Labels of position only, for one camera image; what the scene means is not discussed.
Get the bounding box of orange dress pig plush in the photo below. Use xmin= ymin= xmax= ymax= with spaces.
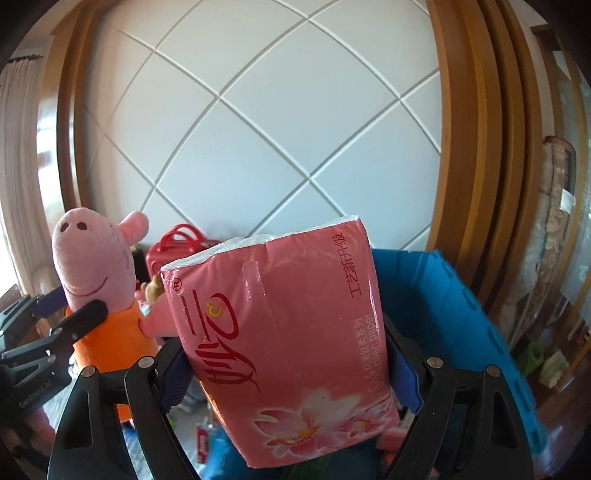
xmin=50 ymin=207 xmax=187 ymax=423

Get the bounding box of pink tissue pack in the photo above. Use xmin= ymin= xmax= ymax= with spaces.
xmin=160 ymin=216 xmax=399 ymax=468

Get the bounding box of brown teddy bear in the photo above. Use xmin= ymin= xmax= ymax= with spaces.
xmin=140 ymin=274 xmax=164 ymax=305

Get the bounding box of blue plastic storage crate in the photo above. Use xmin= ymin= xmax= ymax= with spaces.
xmin=202 ymin=248 xmax=548 ymax=480

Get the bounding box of red toy suitcase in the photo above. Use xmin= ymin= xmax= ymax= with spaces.
xmin=145 ymin=223 xmax=219 ymax=278

